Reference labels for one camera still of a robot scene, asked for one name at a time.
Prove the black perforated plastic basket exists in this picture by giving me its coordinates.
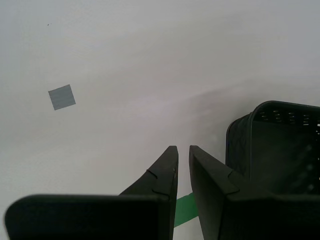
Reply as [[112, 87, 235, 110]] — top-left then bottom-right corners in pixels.
[[225, 100, 320, 196]]

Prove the grey tape patch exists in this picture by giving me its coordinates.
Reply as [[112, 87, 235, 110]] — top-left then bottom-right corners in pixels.
[[47, 84, 77, 111]]

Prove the long green tape strip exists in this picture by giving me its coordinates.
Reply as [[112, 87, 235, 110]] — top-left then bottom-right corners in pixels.
[[173, 192, 200, 228]]

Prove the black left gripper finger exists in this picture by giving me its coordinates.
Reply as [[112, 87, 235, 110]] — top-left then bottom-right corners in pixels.
[[188, 144, 320, 240], [4, 145, 180, 240]]

